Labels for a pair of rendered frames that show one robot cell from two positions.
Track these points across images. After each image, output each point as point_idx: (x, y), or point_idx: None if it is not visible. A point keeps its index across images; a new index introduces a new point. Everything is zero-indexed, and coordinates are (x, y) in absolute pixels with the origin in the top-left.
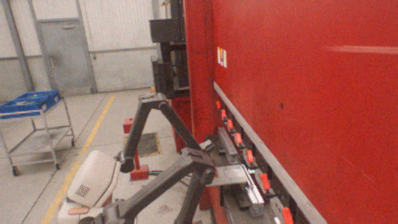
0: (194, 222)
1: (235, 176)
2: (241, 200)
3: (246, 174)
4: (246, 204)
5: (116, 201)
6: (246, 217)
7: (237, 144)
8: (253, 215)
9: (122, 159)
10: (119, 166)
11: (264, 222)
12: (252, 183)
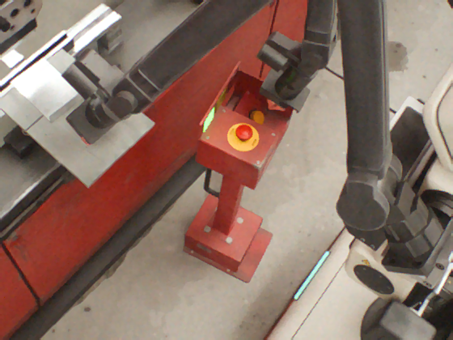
0: (283, 45)
1: (59, 80)
2: None
3: (28, 67)
4: (106, 57)
5: (412, 179)
6: (132, 53)
7: (11, 29)
8: (122, 39)
9: (390, 170)
10: (437, 87)
11: (122, 19)
12: (62, 35)
